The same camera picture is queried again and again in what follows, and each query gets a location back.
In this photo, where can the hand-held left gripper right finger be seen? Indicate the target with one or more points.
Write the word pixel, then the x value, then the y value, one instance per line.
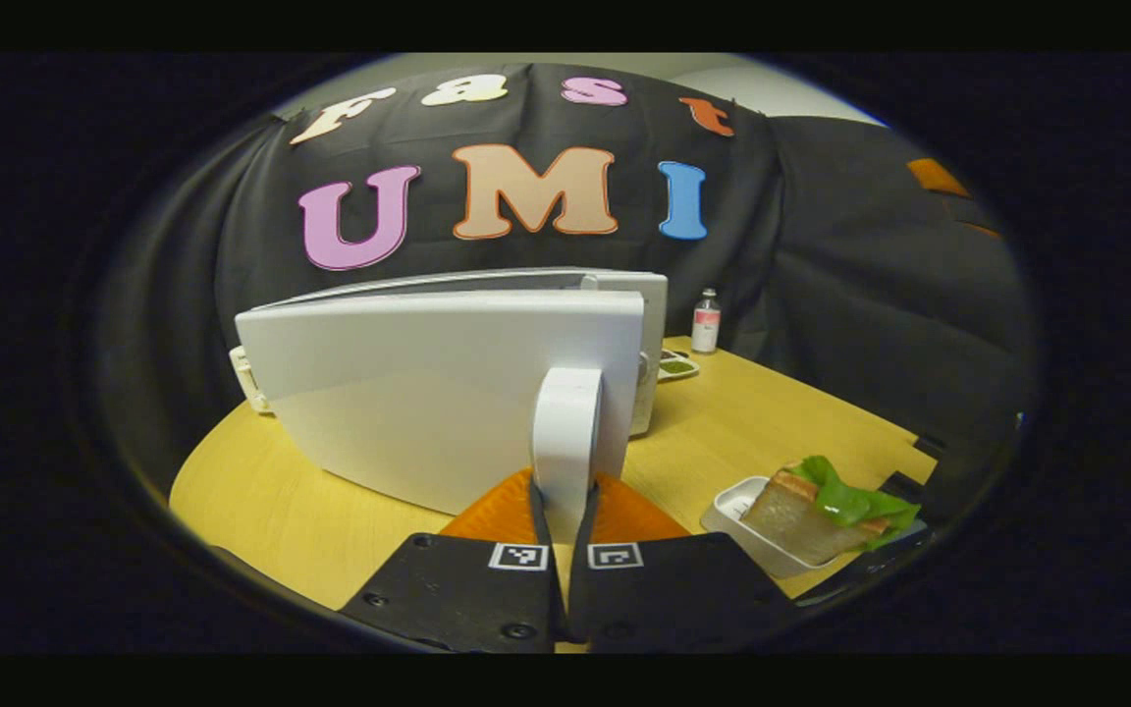
pixel 580 589

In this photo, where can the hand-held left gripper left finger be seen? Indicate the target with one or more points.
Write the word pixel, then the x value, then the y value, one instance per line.
pixel 554 589

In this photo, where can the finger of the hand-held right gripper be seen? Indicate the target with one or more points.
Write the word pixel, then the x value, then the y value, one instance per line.
pixel 870 570
pixel 929 471

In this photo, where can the lettuce sandwich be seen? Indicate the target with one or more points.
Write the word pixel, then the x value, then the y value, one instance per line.
pixel 811 516

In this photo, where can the white microwave oven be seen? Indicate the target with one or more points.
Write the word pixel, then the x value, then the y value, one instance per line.
pixel 428 393

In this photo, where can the white rectangular tray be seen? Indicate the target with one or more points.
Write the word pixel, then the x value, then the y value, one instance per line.
pixel 737 511

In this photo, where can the white divided condiment dish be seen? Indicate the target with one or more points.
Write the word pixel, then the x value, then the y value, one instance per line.
pixel 676 367

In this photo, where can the small clear bottle pink label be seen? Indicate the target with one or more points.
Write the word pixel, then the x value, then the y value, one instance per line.
pixel 706 324

